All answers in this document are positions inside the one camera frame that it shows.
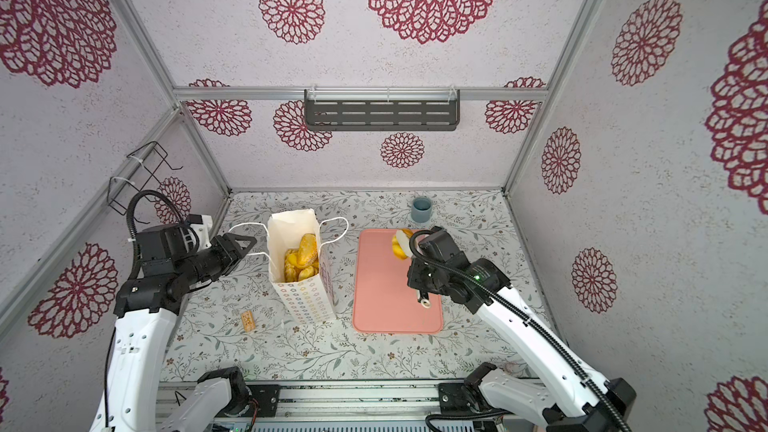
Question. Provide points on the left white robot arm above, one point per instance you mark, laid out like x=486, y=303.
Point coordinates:
x=174, y=261

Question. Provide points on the long orange baguette loaf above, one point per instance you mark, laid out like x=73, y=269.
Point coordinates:
x=290, y=259

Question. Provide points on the round yellow crusty bun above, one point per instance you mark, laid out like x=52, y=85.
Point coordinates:
x=307, y=252

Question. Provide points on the black wire wall rack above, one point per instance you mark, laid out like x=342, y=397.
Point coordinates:
x=145, y=165

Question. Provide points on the long striped bread roll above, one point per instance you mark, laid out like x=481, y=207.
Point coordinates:
x=290, y=274

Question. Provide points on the teal ceramic cup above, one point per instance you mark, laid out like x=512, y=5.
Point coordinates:
x=421, y=209

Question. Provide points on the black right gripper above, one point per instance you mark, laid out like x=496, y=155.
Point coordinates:
x=414, y=276

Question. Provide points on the grey wall shelf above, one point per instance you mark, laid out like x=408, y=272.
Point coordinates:
x=383, y=111

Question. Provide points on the wavy-edged yellow pastry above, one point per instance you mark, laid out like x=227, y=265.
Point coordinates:
x=307, y=273

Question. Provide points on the small wooden block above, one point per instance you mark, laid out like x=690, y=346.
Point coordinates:
x=248, y=321

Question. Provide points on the pink plastic tray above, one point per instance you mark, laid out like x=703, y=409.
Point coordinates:
x=383, y=302

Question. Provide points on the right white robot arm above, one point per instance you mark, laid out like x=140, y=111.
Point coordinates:
x=569, y=394

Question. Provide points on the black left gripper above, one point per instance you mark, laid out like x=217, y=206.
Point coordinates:
x=229, y=251

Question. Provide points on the metal base rail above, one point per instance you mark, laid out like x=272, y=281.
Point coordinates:
x=364, y=405

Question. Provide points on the small round striped bun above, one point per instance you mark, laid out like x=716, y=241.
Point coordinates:
x=401, y=244

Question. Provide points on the printed white paper bag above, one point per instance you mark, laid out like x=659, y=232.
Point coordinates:
x=309, y=301

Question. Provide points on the steel tongs with cream tips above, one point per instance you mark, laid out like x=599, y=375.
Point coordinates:
x=422, y=297

